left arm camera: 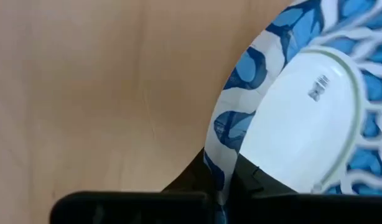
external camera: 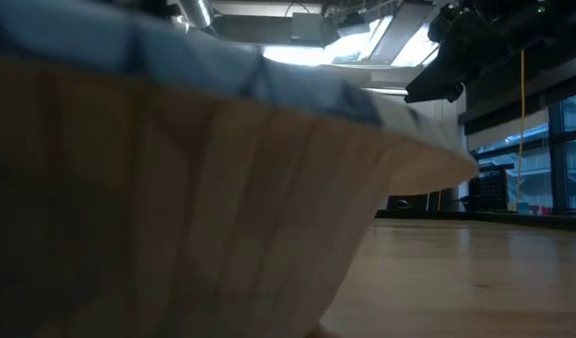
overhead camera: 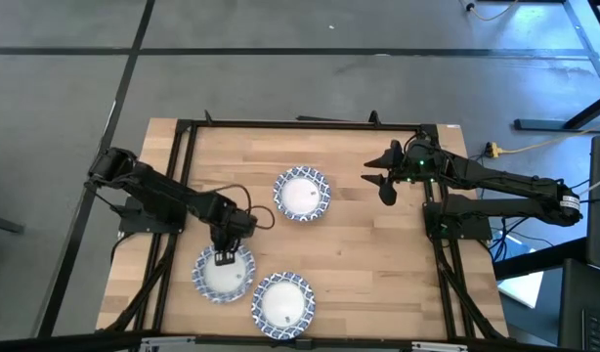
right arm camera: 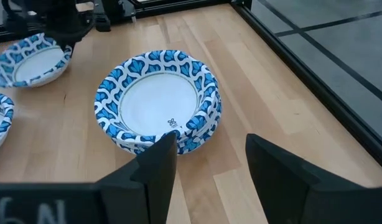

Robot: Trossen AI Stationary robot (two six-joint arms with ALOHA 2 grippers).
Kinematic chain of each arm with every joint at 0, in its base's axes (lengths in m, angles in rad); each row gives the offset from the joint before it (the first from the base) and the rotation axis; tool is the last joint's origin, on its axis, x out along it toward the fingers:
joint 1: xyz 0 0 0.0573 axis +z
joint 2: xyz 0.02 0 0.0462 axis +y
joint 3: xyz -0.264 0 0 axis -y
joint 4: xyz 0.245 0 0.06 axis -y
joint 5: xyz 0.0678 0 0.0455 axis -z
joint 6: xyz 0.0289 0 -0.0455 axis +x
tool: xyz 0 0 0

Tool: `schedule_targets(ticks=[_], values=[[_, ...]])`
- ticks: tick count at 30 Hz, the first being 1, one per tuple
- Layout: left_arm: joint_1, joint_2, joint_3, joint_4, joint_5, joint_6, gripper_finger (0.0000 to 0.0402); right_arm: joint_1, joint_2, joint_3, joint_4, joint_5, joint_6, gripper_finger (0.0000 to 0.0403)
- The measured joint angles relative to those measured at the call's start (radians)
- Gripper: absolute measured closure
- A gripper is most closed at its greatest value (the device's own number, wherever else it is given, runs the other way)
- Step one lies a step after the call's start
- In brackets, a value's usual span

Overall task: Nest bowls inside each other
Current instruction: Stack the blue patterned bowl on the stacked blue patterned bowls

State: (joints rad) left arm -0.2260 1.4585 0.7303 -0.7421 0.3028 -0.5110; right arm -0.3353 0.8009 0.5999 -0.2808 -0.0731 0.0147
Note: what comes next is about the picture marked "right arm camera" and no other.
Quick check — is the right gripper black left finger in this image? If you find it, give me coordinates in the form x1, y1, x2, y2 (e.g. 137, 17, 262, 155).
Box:
97, 132, 178, 224

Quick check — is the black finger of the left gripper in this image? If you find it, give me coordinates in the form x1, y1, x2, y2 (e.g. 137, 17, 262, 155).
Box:
60, 42, 75, 59

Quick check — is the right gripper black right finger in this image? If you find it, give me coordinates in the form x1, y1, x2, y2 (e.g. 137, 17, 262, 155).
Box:
245, 133, 382, 224

